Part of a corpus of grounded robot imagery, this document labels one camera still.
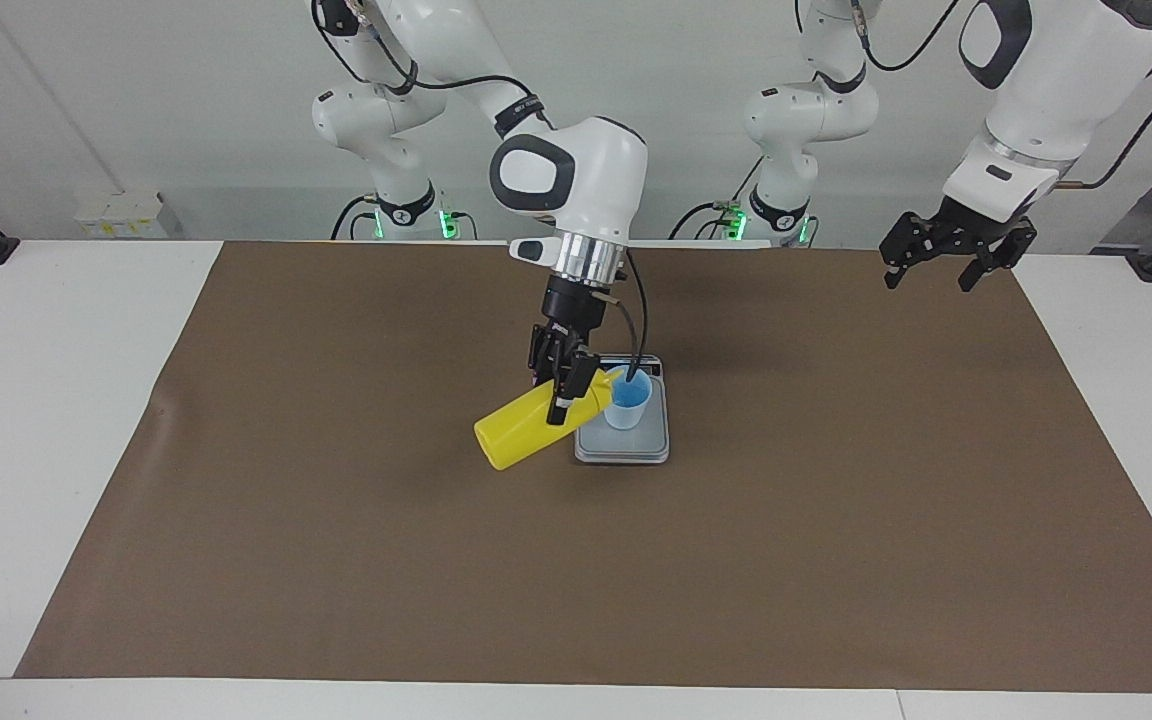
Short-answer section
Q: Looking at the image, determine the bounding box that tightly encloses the brown paper mat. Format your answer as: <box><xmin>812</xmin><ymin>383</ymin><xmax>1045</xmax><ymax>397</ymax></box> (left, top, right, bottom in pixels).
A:
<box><xmin>14</xmin><ymin>240</ymin><xmax>1152</xmax><ymax>693</ymax></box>

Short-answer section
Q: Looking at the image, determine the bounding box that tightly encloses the black base cable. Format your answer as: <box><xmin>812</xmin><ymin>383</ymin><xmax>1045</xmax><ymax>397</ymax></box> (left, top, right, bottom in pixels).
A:
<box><xmin>668</xmin><ymin>155</ymin><xmax>767</xmax><ymax>242</ymax></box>
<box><xmin>329</xmin><ymin>195</ymin><xmax>379</xmax><ymax>242</ymax></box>

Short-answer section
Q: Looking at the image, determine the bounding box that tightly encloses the black right base cable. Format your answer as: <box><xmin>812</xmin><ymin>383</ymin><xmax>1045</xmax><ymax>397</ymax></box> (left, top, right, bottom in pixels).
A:
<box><xmin>329</xmin><ymin>195</ymin><xmax>379</xmax><ymax>242</ymax></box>

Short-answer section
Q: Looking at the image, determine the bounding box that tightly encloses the yellow squeeze bottle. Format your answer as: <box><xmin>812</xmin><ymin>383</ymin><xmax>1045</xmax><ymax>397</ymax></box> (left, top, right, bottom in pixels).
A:
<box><xmin>474</xmin><ymin>366</ymin><xmax>629</xmax><ymax>472</ymax></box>

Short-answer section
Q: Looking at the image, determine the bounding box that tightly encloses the silver digital kitchen scale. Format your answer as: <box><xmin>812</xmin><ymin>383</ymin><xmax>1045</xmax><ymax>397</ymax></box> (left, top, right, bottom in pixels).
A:
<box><xmin>574</xmin><ymin>353</ymin><xmax>671</xmax><ymax>466</ymax></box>

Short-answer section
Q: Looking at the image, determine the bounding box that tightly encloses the light blue plastic cup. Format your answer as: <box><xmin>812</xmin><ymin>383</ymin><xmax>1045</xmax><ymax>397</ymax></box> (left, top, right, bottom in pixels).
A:
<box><xmin>603</xmin><ymin>367</ymin><xmax>654</xmax><ymax>431</ymax></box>

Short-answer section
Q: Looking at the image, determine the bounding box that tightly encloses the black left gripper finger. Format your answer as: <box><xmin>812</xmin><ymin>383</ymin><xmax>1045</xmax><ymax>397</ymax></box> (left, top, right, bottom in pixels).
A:
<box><xmin>880</xmin><ymin>236</ymin><xmax>923</xmax><ymax>291</ymax></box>
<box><xmin>958</xmin><ymin>248</ymin><xmax>1012</xmax><ymax>293</ymax></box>

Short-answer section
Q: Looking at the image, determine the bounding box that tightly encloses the black left base cable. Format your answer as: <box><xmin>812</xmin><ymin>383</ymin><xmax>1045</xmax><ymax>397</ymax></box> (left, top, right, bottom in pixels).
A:
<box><xmin>668</xmin><ymin>155</ymin><xmax>767</xmax><ymax>242</ymax></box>

